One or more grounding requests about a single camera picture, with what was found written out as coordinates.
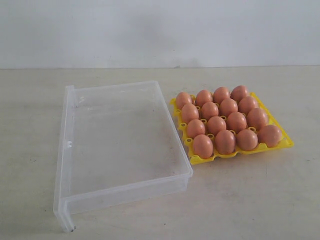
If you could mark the brown egg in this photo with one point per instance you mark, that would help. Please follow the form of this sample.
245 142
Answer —
247 140
236 122
246 104
189 112
202 146
270 135
239 92
220 94
228 106
225 142
208 110
194 128
182 99
257 118
216 124
203 97

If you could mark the clear plastic storage box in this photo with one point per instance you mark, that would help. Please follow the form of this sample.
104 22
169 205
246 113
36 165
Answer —
118 144

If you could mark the yellow plastic egg tray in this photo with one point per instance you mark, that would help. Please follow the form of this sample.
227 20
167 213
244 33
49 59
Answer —
285 142

